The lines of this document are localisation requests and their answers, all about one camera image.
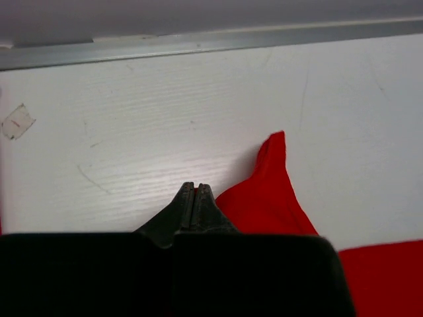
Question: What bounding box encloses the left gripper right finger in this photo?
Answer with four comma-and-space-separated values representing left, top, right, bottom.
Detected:
171, 184, 356, 316

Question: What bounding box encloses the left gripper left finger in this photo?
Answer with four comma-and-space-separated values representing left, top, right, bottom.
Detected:
1, 182, 195, 316

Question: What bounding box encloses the red t shirt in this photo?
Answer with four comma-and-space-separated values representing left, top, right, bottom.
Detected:
196, 132, 422, 316

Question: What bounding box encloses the white tape piece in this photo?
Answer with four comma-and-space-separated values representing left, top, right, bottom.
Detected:
1, 104, 36, 140

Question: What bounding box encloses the aluminium table edge rail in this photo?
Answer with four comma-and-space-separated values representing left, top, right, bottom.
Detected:
1, 17, 422, 71

